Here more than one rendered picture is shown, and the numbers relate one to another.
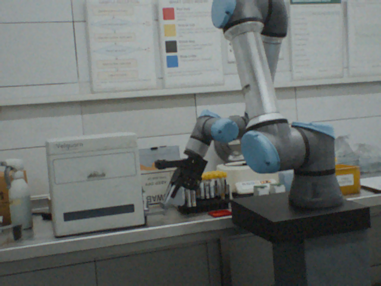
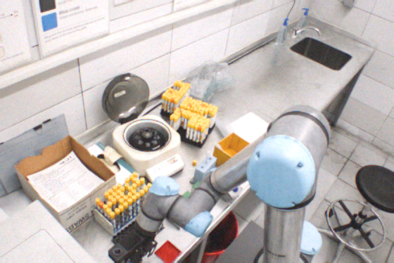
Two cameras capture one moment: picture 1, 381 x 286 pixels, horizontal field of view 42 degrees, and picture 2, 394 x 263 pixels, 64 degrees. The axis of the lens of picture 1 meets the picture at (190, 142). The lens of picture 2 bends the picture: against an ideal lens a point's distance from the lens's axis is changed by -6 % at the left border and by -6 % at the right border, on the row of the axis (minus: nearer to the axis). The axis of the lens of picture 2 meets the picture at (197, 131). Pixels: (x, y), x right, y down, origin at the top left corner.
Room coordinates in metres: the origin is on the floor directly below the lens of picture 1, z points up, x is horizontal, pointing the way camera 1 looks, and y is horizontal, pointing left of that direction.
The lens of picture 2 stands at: (1.22, 0.25, 1.93)
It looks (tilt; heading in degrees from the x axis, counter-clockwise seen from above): 41 degrees down; 321
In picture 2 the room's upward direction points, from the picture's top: 9 degrees clockwise
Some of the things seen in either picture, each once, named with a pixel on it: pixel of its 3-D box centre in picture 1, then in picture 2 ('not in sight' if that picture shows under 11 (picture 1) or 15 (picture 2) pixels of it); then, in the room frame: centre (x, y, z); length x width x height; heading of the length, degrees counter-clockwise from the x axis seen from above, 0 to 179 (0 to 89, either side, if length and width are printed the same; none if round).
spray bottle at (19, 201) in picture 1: (16, 193); not in sight; (1.69, 0.60, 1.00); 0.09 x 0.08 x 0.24; 17
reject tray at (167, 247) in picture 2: (220, 213); (168, 252); (1.66, -0.08, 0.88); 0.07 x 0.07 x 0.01; 17
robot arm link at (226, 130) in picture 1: (225, 129); (193, 212); (1.61, -0.12, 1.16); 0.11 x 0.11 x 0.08; 26
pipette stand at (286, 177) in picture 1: (293, 184); (204, 171); (1.88, -0.38, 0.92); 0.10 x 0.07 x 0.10; 114
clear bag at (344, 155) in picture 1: (334, 155); (199, 79); (2.40, -0.69, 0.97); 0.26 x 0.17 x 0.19; 123
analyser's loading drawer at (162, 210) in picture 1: (133, 210); not in sight; (1.62, 0.20, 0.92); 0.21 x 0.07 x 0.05; 107
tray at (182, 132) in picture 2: not in sight; (188, 134); (2.13, -0.46, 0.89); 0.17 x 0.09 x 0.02; 34
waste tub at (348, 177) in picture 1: (336, 179); (233, 154); (1.90, -0.55, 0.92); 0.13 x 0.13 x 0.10; 15
